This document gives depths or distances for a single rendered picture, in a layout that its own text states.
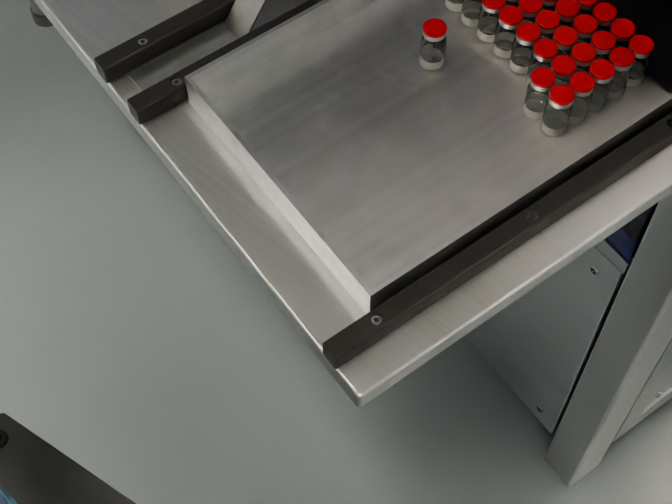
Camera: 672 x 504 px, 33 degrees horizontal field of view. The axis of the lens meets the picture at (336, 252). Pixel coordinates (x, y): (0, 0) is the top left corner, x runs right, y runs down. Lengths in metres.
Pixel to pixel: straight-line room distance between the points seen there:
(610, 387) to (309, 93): 0.64
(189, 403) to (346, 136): 0.92
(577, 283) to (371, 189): 0.49
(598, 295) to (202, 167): 0.57
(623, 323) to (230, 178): 0.57
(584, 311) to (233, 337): 0.67
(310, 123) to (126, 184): 1.09
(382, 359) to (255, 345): 0.99
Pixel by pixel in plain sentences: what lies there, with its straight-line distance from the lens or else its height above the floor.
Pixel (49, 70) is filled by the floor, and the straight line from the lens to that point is 2.22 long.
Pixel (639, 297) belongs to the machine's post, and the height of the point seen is 0.57.
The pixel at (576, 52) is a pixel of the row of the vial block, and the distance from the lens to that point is 0.98.
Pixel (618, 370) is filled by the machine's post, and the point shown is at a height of 0.41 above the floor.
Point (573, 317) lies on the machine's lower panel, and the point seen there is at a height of 0.41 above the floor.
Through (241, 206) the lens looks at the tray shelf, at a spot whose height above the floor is 0.88.
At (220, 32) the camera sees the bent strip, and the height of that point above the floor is 0.88.
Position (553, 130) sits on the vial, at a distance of 0.97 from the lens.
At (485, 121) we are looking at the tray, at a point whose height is 0.88.
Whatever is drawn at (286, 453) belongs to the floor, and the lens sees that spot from 1.77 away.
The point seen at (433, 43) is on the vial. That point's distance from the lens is 0.99.
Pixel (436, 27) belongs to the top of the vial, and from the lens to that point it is 0.98.
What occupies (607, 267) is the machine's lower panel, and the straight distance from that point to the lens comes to 1.29.
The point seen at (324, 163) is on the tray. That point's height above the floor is 0.88.
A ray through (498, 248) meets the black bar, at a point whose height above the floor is 0.90.
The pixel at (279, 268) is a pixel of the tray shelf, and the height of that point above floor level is 0.88.
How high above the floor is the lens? 1.66
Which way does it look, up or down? 60 degrees down
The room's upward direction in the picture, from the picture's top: 1 degrees counter-clockwise
